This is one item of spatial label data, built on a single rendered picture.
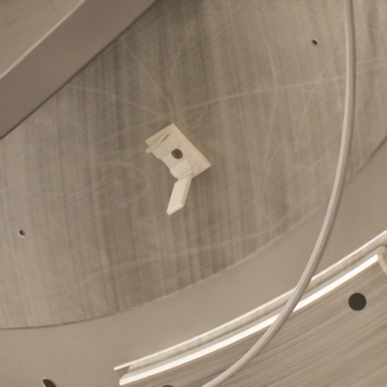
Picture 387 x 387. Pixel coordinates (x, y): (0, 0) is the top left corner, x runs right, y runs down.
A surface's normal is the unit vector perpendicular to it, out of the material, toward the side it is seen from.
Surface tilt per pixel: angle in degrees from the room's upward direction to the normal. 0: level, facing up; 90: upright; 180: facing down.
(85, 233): 90
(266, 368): 90
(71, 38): 90
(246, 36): 90
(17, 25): 31
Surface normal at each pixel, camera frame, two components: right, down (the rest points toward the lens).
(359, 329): -0.41, 0.55
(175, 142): 0.63, -0.40
